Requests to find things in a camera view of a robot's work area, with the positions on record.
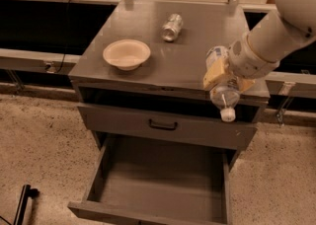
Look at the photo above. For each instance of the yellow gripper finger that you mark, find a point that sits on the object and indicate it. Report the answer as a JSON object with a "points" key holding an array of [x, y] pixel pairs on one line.
{"points": [[215, 74], [244, 84]]}

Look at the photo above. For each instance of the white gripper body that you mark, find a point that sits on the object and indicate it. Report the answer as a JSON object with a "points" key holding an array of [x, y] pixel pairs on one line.
{"points": [[247, 58]]}

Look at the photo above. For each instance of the clear plastic water bottle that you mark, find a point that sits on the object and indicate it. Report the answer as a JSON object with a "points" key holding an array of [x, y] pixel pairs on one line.
{"points": [[225, 95]]}

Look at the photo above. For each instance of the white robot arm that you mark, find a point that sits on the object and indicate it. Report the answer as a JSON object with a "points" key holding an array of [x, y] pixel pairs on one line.
{"points": [[291, 25]]}

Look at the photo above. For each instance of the closed grey top drawer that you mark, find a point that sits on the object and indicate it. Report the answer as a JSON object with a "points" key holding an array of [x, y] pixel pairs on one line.
{"points": [[191, 129]]}

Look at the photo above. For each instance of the grey drawer cabinet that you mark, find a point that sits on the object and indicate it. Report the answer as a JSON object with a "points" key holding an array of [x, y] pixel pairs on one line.
{"points": [[170, 80]]}

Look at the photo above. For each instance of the open grey middle drawer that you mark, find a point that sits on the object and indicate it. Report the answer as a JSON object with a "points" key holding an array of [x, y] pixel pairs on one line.
{"points": [[139, 181]]}

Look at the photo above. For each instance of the silver soda can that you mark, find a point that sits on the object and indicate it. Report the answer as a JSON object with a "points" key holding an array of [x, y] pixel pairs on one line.
{"points": [[172, 27]]}

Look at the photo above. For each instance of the white paper bowl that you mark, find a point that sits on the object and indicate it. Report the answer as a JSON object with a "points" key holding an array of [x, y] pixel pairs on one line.
{"points": [[126, 54]]}

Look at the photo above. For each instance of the black stand on floor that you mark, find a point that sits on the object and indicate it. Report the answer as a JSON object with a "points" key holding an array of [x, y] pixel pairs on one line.
{"points": [[27, 192]]}

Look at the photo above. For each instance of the black drawer handle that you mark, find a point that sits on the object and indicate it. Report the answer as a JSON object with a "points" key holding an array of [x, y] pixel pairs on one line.
{"points": [[162, 126]]}

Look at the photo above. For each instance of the grey metal rail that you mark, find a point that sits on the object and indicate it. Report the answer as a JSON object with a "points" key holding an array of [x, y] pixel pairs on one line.
{"points": [[34, 61]]}

